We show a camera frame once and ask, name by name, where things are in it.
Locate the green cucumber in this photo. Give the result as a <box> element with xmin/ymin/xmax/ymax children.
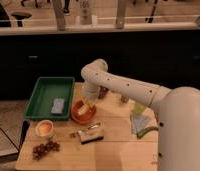
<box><xmin>136</xmin><ymin>126</ymin><xmax>158</xmax><ymax>139</ymax></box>

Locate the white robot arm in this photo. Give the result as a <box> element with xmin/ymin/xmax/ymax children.
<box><xmin>81</xmin><ymin>59</ymin><xmax>200</xmax><ymax>171</ymax></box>

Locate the white cup orange inside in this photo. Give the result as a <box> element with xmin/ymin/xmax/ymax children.
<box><xmin>35</xmin><ymin>120</ymin><xmax>54</xmax><ymax>139</ymax></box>

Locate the green plastic tray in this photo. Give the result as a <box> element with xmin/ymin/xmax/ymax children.
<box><xmin>24</xmin><ymin>77</ymin><xmax>75</xmax><ymax>121</ymax></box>

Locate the dark maroon bowl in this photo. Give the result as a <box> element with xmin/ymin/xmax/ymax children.
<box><xmin>98</xmin><ymin>86</ymin><xmax>109</xmax><ymax>99</ymax></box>

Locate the metal measuring cup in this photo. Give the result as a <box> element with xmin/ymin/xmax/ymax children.
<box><xmin>120</xmin><ymin>96</ymin><xmax>129</xmax><ymax>103</ymax></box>

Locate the white remote control device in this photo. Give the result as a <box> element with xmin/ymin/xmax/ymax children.
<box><xmin>79</xmin><ymin>0</ymin><xmax>92</xmax><ymax>25</ymax></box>

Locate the yellow banana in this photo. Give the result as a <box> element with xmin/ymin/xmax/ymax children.
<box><xmin>78</xmin><ymin>105</ymin><xmax>89</xmax><ymax>116</ymax></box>

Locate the grey blue sponge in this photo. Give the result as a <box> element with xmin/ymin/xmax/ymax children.
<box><xmin>51</xmin><ymin>98</ymin><xmax>65</xmax><ymax>115</ymax></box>

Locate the light blue cloth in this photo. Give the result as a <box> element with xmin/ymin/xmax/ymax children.
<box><xmin>130</xmin><ymin>115</ymin><xmax>150</xmax><ymax>134</ymax></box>

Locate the red bowl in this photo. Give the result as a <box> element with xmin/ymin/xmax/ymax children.
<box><xmin>71</xmin><ymin>100</ymin><xmax>96</xmax><ymax>125</ymax></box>

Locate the bunch of dark grapes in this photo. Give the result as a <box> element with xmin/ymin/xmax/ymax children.
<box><xmin>32</xmin><ymin>141</ymin><xmax>60</xmax><ymax>160</ymax></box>

